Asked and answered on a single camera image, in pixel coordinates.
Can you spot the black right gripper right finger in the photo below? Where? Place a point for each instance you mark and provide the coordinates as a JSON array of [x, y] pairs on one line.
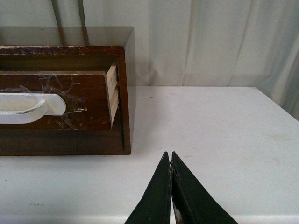
[[191, 202]]

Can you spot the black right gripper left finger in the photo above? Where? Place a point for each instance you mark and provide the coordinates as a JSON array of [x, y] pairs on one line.
[[155, 204]]

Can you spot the white drawer handle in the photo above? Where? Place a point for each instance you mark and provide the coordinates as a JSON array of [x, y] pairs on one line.
[[24, 108]]

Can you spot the dark wooden drawer cabinet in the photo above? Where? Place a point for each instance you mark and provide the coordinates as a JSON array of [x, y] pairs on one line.
[[78, 49]]

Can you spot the white curtain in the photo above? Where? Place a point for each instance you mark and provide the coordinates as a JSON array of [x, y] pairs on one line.
[[191, 42]]

